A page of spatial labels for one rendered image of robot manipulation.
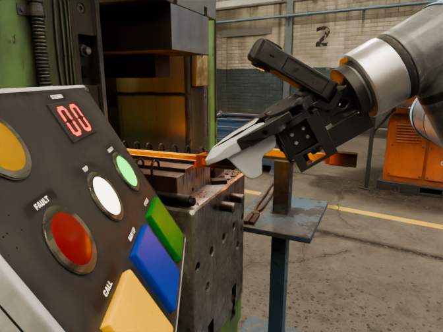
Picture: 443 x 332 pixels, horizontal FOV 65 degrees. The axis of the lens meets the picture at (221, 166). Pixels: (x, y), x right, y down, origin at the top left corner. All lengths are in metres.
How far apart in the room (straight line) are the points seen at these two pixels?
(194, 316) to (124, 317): 0.65
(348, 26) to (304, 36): 0.98
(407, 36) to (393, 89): 0.06
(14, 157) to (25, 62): 0.42
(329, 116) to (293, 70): 0.08
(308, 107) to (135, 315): 0.29
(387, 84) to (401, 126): 3.77
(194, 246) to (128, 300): 0.54
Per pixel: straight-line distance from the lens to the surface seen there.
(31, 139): 0.33
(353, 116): 0.47
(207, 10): 0.99
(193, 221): 0.81
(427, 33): 0.49
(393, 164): 4.30
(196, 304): 0.92
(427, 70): 0.48
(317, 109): 0.46
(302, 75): 0.44
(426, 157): 4.28
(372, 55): 0.46
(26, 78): 0.70
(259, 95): 9.14
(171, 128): 1.23
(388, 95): 0.46
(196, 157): 0.92
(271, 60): 0.44
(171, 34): 0.81
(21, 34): 0.70
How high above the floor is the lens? 1.21
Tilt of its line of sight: 14 degrees down
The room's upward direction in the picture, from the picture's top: straight up
